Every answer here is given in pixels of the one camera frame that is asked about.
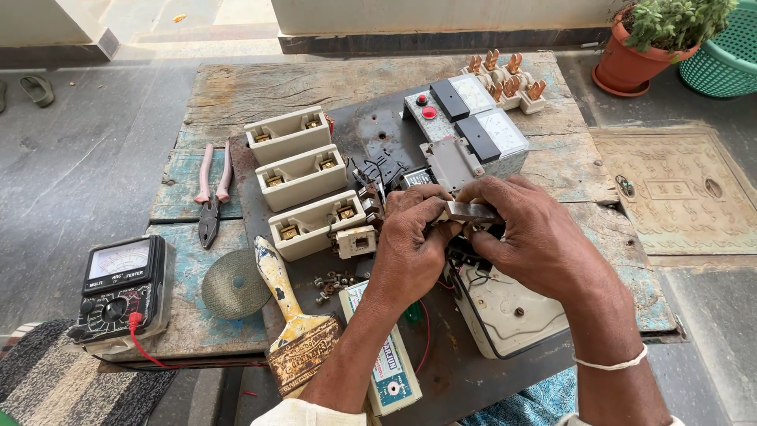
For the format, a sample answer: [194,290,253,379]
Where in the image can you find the person's right hand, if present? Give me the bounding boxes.
[455,174,617,304]

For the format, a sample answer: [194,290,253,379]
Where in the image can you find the person's left hand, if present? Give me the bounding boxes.
[367,183,466,298]

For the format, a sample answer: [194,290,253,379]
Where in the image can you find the grey metal bar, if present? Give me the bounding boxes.
[444,200,505,225]

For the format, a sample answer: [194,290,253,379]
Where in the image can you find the black terminal block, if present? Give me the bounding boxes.
[446,237,495,274]

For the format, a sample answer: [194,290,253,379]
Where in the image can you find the brown contact block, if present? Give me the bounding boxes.
[357,183,387,229]

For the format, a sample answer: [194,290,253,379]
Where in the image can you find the white metal housing cover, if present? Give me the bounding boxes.
[449,260,572,361]

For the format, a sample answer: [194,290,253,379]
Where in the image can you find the pile of small screws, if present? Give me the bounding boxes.
[313,270,359,307]

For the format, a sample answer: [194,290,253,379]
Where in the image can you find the cream fuse holder base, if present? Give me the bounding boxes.
[268,190,368,263]
[244,106,332,167]
[255,144,349,213]

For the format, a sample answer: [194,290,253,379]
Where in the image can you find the white teal cardboard box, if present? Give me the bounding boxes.
[338,279,423,418]

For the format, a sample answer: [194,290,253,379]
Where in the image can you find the dark rusty metal plate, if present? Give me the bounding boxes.
[229,88,578,426]

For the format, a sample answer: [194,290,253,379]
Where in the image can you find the worn paint brush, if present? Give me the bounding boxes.
[254,235,345,399]

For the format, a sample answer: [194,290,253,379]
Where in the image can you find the white fuse carrier copper blades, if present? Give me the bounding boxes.
[462,54,507,105]
[506,53,548,116]
[482,49,525,111]

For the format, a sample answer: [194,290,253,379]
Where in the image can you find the grey meter panel box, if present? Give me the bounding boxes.
[403,73,531,179]

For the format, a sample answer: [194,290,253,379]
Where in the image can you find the patterned metal manhole cover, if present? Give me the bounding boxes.
[591,127,757,257]

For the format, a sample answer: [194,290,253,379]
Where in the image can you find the blue patterned cloth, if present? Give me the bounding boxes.
[458,366,578,426]

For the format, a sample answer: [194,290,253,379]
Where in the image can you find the grey grinding disc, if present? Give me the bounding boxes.
[200,248,273,321]

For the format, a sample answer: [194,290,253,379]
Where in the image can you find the terracotta flower pot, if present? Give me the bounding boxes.
[591,8,702,99]

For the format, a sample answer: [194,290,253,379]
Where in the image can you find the green leafy plant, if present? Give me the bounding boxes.
[621,0,738,55]

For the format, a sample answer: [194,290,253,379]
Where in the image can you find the green plastic basket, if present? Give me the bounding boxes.
[678,0,757,99]

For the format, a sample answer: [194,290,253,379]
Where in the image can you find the black analog multimeter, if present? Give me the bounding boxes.
[65,234,176,356]

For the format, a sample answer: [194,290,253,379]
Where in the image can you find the striped grey floor mat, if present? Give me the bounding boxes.
[0,319,179,426]

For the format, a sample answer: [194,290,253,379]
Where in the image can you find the green sandal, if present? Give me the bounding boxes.
[19,75,56,109]

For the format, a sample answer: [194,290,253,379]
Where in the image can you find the small cream switch block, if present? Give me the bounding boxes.
[330,225,379,260]

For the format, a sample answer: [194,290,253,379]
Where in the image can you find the thin red wire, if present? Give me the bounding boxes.
[414,299,433,375]

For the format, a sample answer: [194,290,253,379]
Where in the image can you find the black wire bundle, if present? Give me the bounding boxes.
[348,150,409,191]

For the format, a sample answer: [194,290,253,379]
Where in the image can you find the grey metal bracket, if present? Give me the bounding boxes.
[419,136,486,194]

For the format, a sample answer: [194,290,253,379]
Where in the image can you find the white thread bracelet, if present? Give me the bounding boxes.
[572,342,649,372]

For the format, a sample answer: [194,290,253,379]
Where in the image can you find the pink handled pliers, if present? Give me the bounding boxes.
[194,140,234,251]

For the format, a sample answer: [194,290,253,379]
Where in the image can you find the red test lead wire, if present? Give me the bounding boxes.
[128,312,270,371]

